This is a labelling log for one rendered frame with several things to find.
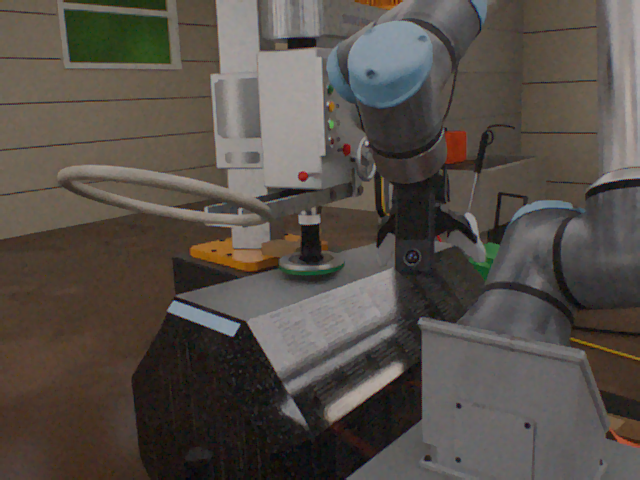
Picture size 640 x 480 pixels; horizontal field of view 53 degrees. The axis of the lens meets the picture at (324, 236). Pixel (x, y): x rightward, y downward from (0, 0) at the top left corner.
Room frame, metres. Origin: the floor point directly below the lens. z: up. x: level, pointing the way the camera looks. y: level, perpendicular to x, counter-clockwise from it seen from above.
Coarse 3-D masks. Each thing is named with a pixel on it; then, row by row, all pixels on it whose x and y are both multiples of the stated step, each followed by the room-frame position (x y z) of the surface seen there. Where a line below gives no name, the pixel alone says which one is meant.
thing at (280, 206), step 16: (272, 192) 1.99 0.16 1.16; (288, 192) 2.06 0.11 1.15; (320, 192) 2.02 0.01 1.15; (336, 192) 2.10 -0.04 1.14; (352, 192) 2.21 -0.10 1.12; (208, 208) 1.70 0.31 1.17; (224, 208) 1.76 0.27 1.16; (240, 208) 1.82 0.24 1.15; (272, 208) 1.77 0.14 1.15; (288, 208) 1.84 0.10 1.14; (304, 208) 1.92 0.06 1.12; (208, 224) 1.70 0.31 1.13; (224, 224) 1.67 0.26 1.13
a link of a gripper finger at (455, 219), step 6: (450, 210) 0.82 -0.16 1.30; (450, 216) 0.82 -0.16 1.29; (456, 216) 0.82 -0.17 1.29; (462, 216) 0.83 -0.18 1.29; (450, 222) 0.83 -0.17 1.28; (456, 222) 0.82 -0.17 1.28; (462, 222) 0.82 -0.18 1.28; (468, 222) 0.84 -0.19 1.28; (450, 228) 0.83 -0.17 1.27; (456, 228) 0.83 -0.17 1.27; (462, 228) 0.83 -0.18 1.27; (468, 228) 0.83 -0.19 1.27; (468, 234) 0.84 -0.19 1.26; (474, 234) 0.85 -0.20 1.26; (474, 240) 0.84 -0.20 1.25
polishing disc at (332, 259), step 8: (288, 256) 2.11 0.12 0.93; (296, 256) 2.10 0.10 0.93; (328, 256) 2.09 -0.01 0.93; (336, 256) 2.08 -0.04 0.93; (280, 264) 2.03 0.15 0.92; (288, 264) 2.00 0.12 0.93; (296, 264) 2.00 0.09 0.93; (304, 264) 2.00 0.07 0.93; (312, 264) 1.99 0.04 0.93; (320, 264) 1.99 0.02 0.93; (328, 264) 1.98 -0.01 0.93; (336, 264) 2.00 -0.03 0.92
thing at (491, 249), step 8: (496, 216) 3.67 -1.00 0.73; (496, 224) 3.67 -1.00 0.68; (496, 232) 3.67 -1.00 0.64; (496, 240) 3.66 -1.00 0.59; (488, 248) 3.55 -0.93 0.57; (496, 248) 3.51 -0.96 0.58; (488, 256) 3.49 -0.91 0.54; (472, 264) 3.53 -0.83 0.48; (480, 264) 3.49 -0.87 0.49; (488, 264) 3.45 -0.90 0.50; (480, 272) 3.47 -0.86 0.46; (488, 272) 3.42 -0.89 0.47
